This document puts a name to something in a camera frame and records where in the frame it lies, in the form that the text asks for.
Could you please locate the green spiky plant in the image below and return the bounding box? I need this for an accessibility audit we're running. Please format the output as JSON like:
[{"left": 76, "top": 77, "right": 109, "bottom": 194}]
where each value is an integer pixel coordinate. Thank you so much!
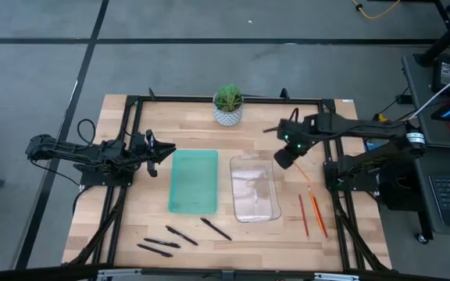
[{"left": 213, "top": 83, "right": 244, "bottom": 113}]

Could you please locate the teal plastic bin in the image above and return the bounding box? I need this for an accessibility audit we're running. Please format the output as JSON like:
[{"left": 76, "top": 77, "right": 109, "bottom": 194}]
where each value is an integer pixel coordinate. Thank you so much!
[{"left": 167, "top": 149, "right": 220, "bottom": 215}]

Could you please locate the yellow floor cable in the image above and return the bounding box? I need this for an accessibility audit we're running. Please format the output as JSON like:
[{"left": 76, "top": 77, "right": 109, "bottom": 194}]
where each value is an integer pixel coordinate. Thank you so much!
[{"left": 350, "top": 0, "right": 402, "bottom": 20}]

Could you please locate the white grey patterned pot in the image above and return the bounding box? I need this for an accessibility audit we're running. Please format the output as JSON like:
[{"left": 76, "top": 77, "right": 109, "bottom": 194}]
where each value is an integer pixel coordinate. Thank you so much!
[{"left": 212, "top": 97, "right": 245, "bottom": 127}]

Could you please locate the black diagonal pole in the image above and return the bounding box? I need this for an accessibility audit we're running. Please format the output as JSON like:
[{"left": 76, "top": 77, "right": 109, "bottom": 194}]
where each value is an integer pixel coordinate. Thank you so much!
[{"left": 416, "top": 5, "right": 450, "bottom": 67}]

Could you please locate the black box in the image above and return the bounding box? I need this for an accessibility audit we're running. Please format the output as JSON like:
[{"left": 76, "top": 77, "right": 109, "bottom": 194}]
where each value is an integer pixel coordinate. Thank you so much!
[{"left": 378, "top": 162, "right": 422, "bottom": 212}]

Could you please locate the orange pencil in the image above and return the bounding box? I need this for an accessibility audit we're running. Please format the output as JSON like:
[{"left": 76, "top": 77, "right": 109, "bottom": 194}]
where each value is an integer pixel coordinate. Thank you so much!
[{"left": 307, "top": 185, "right": 324, "bottom": 236}]

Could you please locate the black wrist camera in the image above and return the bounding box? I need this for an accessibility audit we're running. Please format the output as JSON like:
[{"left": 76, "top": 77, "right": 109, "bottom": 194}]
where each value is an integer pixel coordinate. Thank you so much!
[{"left": 273, "top": 146, "right": 301, "bottom": 170}]

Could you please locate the white cable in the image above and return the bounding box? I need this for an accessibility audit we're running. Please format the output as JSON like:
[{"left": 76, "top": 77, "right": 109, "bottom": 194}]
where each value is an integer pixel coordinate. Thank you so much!
[{"left": 408, "top": 64, "right": 450, "bottom": 120}]

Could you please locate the black aluminium table frame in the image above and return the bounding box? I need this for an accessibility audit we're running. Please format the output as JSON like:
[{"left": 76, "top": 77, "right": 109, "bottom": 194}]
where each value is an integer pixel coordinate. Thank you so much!
[{"left": 62, "top": 87, "right": 394, "bottom": 274}]

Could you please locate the small black screen device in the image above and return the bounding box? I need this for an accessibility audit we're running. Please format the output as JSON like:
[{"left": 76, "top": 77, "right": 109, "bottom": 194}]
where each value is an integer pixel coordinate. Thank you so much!
[{"left": 431, "top": 54, "right": 450, "bottom": 97}]

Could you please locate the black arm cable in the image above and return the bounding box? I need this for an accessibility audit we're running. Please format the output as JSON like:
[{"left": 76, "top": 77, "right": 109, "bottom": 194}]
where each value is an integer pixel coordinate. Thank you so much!
[{"left": 77, "top": 118, "right": 98, "bottom": 147}]

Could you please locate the red pencil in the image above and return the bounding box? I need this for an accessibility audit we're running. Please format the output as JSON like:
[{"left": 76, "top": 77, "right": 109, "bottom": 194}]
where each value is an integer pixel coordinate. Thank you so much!
[
  {"left": 312, "top": 194, "right": 330, "bottom": 243},
  {"left": 298, "top": 194, "right": 311, "bottom": 240}
]

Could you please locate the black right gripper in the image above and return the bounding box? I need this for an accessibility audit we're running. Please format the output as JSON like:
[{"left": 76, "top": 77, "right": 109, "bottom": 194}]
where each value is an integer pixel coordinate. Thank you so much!
[{"left": 262, "top": 115, "right": 320, "bottom": 151}]

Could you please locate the black crossbar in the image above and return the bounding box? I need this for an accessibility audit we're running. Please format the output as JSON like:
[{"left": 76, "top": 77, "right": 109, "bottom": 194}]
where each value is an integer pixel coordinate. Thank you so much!
[{"left": 0, "top": 263, "right": 450, "bottom": 281}]

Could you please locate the clear plastic bin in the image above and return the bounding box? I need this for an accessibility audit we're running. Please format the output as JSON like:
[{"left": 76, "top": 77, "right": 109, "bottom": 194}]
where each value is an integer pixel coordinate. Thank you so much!
[{"left": 229, "top": 153, "right": 283, "bottom": 224}]

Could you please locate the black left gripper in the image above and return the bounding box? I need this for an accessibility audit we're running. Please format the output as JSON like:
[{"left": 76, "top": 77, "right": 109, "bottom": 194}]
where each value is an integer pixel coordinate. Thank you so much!
[{"left": 130, "top": 130, "right": 177, "bottom": 179}]

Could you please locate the silver aluminium bracket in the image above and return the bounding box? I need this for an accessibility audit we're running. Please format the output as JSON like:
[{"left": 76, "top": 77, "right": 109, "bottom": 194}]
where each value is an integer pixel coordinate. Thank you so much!
[
  {"left": 96, "top": 268, "right": 143, "bottom": 281},
  {"left": 313, "top": 272, "right": 361, "bottom": 281}
]

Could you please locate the black pen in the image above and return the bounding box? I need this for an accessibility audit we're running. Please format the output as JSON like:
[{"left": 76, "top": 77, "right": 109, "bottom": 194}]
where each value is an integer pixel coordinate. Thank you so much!
[
  {"left": 143, "top": 237, "right": 182, "bottom": 250},
  {"left": 165, "top": 225, "right": 199, "bottom": 247},
  {"left": 199, "top": 217, "right": 233, "bottom": 242},
  {"left": 136, "top": 243, "right": 174, "bottom": 258}
]

